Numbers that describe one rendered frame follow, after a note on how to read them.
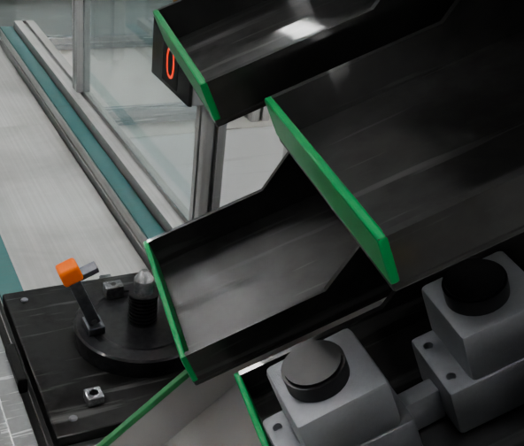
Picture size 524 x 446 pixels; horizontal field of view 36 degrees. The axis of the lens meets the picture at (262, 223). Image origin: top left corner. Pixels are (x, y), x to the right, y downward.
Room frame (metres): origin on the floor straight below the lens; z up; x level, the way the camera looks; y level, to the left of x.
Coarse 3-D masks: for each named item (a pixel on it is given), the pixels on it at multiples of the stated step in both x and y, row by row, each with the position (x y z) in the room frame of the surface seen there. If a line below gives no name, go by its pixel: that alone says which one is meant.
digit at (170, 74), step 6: (168, 48) 0.91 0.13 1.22; (168, 54) 0.91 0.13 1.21; (168, 60) 0.91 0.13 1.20; (174, 60) 0.90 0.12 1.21; (162, 66) 0.93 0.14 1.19; (168, 66) 0.91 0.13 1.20; (174, 66) 0.90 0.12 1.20; (162, 72) 0.93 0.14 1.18; (168, 72) 0.91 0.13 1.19; (174, 72) 0.89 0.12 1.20; (162, 78) 0.93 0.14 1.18; (168, 78) 0.91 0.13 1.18; (174, 78) 0.89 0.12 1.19; (174, 84) 0.89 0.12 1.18
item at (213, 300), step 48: (288, 192) 0.52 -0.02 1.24; (192, 240) 0.49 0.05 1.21; (240, 240) 0.49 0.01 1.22; (288, 240) 0.48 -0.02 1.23; (336, 240) 0.47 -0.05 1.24; (192, 288) 0.45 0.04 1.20; (240, 288) 0.44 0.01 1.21; (288, 288) 0.43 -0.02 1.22; (336, 288) 0.39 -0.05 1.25; (384, 288) 0.40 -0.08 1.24; (192, 336) 0.41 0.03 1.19; (240, 336) 0.38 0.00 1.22; (288, 336) 0.39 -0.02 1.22
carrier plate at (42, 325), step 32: (64, 288) 0.77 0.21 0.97; (96, 288) 0.77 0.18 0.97; (32, 320) 0.70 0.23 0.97; (64, 320) 0.71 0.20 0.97; (32, 352) 0.65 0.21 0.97; (64, 352) 0.65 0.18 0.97; (32, 384) 0.62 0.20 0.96; (64, 384) 0.61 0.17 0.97; (96, 384) 0.61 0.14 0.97; (128, 384) 0.62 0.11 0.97; (160, 384) 0.62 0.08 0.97; (64, 416) 0.56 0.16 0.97; (96, 416) 0.57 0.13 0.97; (128, 416) 0.57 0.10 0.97
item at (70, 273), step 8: (64, 264) 0.66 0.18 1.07; (72, 264) 0.66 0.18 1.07; (88, 264) 0.67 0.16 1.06; (64, 272) 0.65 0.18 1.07; (72, 272) 0.65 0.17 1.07; (80, 272) 0.66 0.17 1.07; (88, 272) 0.66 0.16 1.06; (96, 272) 0.67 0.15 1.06; (64, 280) 0.65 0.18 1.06; (72, 280) 0.65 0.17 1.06; (80, 280) 0.66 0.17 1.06; (72, 288) 0.65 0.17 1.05; (80, 288) 0.66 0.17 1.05; (80, 296) 0.66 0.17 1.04; (88, 296) 0.66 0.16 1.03; (80, 304) 0.66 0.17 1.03; (88, 304) 0.66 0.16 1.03; (88, 312) 0.66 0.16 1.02; (88, 320) 0.66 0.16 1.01; (96, 320) 0.67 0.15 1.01
